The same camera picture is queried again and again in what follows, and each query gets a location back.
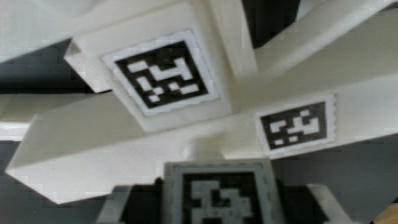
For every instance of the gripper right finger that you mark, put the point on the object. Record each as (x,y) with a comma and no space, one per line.
(311,206)

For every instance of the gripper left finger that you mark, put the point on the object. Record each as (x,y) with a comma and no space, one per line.
(131,206)

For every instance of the white cube nut with tag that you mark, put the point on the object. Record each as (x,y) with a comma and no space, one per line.
(220,192)

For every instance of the white long side bar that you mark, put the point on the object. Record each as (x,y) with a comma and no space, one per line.
(42,21)
(85,150)

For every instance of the white chair seat part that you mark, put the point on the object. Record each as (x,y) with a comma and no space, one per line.
(167,57)

